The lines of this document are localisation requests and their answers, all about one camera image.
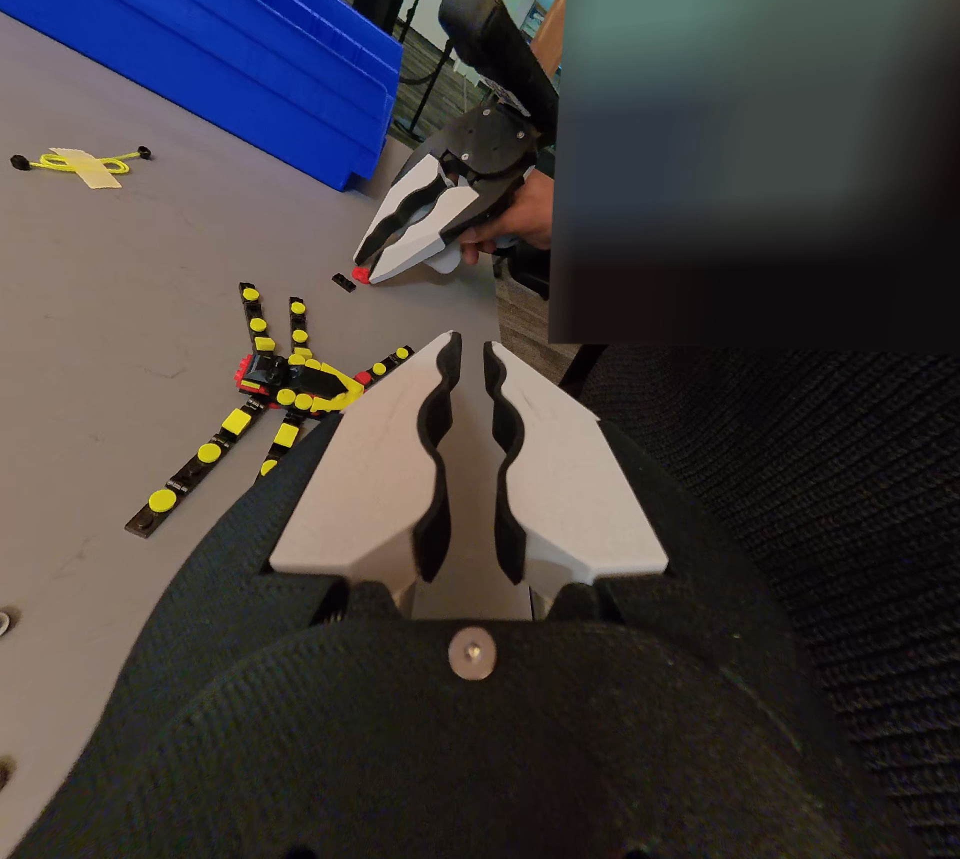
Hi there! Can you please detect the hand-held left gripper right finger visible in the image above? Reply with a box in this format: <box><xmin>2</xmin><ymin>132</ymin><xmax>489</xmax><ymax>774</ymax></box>
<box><xmin>482</xmin><ymin>340</ymin><xmax>670</xmax><ymax>613</ymax></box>

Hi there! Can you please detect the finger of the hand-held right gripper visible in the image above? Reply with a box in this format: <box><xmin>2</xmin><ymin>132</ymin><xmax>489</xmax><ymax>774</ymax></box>
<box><xmin>366</xmin><ymin>186</ymin><xmax>483</xmax><ymax>286</ymax></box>
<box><xmin>352</xmin><ymin>152</ymin><xmax>445</xmax><ymax>266</ymax></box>

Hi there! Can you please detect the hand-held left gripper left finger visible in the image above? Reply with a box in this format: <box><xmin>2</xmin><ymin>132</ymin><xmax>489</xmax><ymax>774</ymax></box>
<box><xmin>268</xmin><ymin>330</ymin><xmax>462</xmax><ymax>613</ymax></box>

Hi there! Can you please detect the yellow black lego spider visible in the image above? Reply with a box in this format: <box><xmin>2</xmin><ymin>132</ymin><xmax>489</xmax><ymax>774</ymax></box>
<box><xmin>123</xmin><ymin>281</ymin><xmax>417</xmax><ymax>540</ymax></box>

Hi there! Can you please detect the person's right hand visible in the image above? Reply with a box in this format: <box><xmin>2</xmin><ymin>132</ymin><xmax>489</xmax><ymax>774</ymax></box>
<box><xmin>459</xmin><ymin>169</ymin><xmax>555</xmax><ymax>268</ymax></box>

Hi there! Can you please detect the tagged blue plastic bin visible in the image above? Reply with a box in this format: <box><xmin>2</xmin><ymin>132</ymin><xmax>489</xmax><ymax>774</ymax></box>
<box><xmin>0</xmin><ymin>0</ymin><xmax>400</xmax><ymax>194</ymax></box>

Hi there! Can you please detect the beige masking tape strip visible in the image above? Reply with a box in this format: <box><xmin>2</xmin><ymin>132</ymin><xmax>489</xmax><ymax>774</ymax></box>
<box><xmin>48</xmin><ymin>146</ymin><xmax>125</xmax><ymax>190</ymax></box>

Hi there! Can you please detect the yellow elastic cord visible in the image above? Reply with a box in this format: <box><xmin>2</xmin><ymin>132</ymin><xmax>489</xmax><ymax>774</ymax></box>
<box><xmin>9</xmin><ymin>145</ymin><xmax>153</xmax><ymax>174</ymax></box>

